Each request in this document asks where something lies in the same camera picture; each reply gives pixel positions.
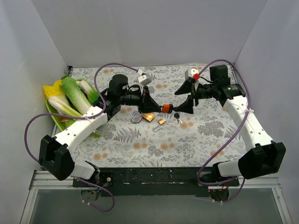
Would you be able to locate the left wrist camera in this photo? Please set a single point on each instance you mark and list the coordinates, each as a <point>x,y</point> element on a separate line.
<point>143,79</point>

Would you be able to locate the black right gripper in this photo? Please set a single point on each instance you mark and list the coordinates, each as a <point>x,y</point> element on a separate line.
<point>195,92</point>

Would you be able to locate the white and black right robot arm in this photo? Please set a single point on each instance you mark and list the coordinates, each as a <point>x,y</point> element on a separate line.
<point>263,155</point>

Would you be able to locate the aluminium frame rail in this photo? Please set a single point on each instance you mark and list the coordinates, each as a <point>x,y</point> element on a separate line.
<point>153,196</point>

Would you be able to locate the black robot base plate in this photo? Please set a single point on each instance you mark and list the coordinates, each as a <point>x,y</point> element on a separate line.
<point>152,181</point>

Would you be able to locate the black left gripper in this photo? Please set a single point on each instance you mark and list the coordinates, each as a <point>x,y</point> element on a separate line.
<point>144,100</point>

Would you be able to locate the orange and black padlock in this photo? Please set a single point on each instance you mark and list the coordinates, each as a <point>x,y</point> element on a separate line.
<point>167,108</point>

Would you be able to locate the small brass padlock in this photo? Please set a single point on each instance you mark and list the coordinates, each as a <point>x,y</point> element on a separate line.
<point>160,123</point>

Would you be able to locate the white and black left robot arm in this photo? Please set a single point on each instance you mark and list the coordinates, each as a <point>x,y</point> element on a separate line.
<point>56,152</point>

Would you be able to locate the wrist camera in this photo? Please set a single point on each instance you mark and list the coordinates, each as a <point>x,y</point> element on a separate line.
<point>192,76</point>
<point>143,79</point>

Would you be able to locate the silver keys of orange padlock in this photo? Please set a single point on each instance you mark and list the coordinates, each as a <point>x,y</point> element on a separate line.
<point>177,116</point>

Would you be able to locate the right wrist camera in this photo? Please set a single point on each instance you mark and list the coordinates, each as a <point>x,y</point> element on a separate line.
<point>192,76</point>

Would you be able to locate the bok choy toy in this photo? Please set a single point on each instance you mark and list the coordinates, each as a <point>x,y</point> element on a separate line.
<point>92,94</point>

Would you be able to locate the large brass padlock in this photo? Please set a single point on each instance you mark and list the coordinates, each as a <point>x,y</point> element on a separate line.
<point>135,119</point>

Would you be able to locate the green vegetable tray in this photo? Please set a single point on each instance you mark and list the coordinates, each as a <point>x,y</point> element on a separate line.
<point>60,121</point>

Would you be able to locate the floral patterned table mat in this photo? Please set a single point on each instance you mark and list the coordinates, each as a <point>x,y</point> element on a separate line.
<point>191,144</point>

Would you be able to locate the napa cabbage toy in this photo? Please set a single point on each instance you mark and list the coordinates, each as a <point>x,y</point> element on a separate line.
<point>75,95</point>

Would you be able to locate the yellow-leaf cabbage toy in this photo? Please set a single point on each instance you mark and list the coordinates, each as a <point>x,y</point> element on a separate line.
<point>57,99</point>

